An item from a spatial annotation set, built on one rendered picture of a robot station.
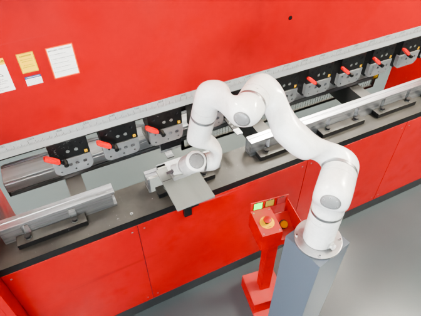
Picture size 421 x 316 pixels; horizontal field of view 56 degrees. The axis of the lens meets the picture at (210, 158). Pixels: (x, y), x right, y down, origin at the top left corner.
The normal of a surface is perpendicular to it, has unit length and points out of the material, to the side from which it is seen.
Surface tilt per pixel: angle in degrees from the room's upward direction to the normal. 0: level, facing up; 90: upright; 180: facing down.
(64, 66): 90
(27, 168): 0
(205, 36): 90
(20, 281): 90
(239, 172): 0
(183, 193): 0
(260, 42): 90
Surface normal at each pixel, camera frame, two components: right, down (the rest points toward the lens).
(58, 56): 0.44, 0.63
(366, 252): 0.00, -0.71
